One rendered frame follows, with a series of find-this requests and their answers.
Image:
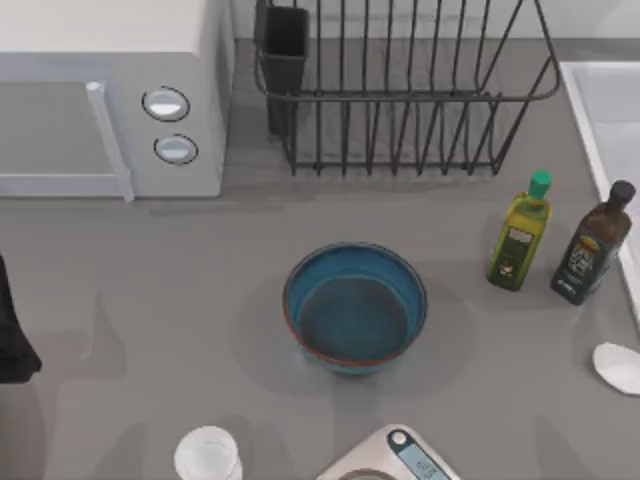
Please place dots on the blue bowl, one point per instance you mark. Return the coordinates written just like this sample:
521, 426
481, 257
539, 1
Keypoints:
355, 307

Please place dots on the small microwave knob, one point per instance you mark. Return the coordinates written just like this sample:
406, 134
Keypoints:
175, 148

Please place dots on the black cutlery holder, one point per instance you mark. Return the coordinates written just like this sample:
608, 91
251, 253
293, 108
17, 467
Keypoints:
282, 47

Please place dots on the yellow oil bottle green cap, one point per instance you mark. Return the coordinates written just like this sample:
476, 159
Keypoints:
520, 235

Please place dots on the large microwave knob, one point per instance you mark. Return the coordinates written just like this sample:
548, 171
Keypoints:
165, 103

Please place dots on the silver kitchen scale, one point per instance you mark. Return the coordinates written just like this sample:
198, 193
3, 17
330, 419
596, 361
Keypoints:
390, 457

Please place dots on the clear glass cup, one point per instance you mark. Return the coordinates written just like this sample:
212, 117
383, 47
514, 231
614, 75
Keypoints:
206, 454

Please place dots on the dark oil bottle black cap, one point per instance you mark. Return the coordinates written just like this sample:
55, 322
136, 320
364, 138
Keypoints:
590, 250

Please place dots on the white sink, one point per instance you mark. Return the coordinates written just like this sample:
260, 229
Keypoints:
607, 130

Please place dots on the pale microwave oven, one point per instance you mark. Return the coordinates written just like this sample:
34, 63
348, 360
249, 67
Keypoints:
65, 60

